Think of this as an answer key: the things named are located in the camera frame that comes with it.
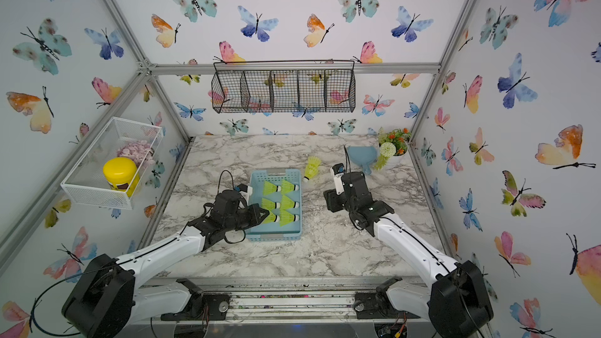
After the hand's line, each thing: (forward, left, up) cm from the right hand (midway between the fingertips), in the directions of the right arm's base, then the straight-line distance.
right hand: (334, 188), depth 82 cm
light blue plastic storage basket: (-10, +22, -16) cm, 29 cm away
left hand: (-7, +22, -6) cm, 23 cm away
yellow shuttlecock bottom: (+8, +18, -13) cm, 24 cm away
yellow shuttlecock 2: (-1, +24, -13) cm, 28 cm away
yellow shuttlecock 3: (0, +17, -13) cm, 22 cm away
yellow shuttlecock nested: (-8, +22, -10) cm, 25 cm away
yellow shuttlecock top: (+18, +8, -13) cm, 24 cm away
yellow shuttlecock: (+7, +26, -13) cm, 30 cm away
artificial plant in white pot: (+23, -25, -2) cm, 34 cm away
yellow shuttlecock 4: (-5, +17, -14) cm, 23 cm away
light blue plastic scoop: (+32, -16, -19) cm, 41 cm away
